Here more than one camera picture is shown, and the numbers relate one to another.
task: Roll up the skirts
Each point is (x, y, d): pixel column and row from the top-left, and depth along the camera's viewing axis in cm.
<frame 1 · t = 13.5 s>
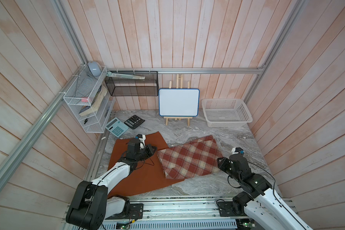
left hand: (157, 149, 86), fingers closed
right hand: (218, 158, 80), fingers open
red plaid skirt: (198, 157, 92), point 3 cm above the table
rust orange skirt: (150, 174, 85), point 3 cm above the table
white plastic basket: (226, 112, 121), on the table
black calculator: (134, 121, 113), point 2 cm above the table
teal calculator: (117, 127, 109), point 2 cm above the table

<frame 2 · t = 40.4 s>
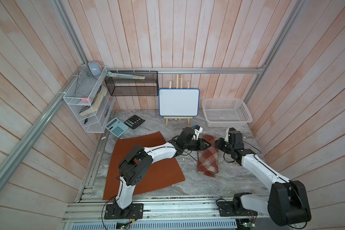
left hand: (209, 148, 82), fingers open
right hand: (215, 140, 90), fingers closed
red plaid skirt: (208, 159, 85), point 9 cm above the table
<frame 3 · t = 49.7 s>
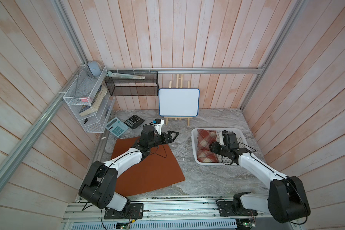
left hand: (174, 136, 83), fingers open
right hand: (212, 145, 90), fingers open
red plaid skirt: (204, 153, 88), point 9 cm above the table
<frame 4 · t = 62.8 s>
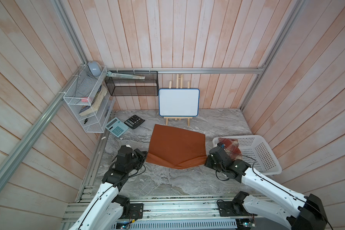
left hand: (149, 152, 79), fingers closed
right hand: (205, 158, 83), fingers closed
red plaid skirt: (232, 147, 87), point 11 cm above the table
rust orange skirt: (175, 148, 101), on the table
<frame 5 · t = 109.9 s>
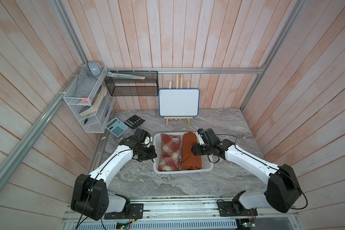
left hand: (154, 157, 82), fingers closed
right hand: (195, 148, 86), fingers open
red plaid skirt: (170, 159, 83), point 11 cm above the table
rust orange skirt: (189, 161, 87), point 6 cm above the table
